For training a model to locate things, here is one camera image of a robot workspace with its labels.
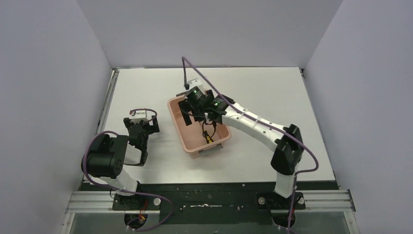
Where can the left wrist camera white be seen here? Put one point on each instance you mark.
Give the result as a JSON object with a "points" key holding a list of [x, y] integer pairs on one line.
{"points": [[138, 116]]}

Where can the aluminium rail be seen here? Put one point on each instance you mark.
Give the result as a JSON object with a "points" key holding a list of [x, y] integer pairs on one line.
{"points": [[107, 102], [91, 202]]}

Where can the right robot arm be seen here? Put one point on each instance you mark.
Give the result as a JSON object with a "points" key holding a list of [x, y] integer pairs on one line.
{"points": [[284, 141]]}

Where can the pink plastic bin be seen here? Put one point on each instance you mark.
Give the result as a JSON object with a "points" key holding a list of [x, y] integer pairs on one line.
{"points": [[191, 137]]}

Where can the left side aluminium rail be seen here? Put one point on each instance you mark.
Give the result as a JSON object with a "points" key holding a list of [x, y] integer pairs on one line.
{"points": [[107, 102]]}

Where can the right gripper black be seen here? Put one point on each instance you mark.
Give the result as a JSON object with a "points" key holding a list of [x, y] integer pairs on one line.
{"points": [[188, 107]]}

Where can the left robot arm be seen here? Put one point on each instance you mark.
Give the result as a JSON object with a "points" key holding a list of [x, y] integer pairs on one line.
{"points": [[106, 155]]}

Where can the yellow black handled screwdriver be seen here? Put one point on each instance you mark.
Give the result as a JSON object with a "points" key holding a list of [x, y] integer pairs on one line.
{"points": [[205, 134]]}

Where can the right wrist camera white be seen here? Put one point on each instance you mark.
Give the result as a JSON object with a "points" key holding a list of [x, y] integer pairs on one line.
{"points": [[196, 82]]}

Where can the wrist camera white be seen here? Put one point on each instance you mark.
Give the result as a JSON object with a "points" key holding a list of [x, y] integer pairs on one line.
{"points": [[196, 82], [138, 116]]}

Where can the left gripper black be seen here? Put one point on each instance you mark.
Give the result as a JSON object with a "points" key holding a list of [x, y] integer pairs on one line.
{"points": [[140, 123]]}

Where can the aluminium front rail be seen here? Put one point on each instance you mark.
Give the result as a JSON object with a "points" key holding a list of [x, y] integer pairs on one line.
{"points": [[91, 202]]}

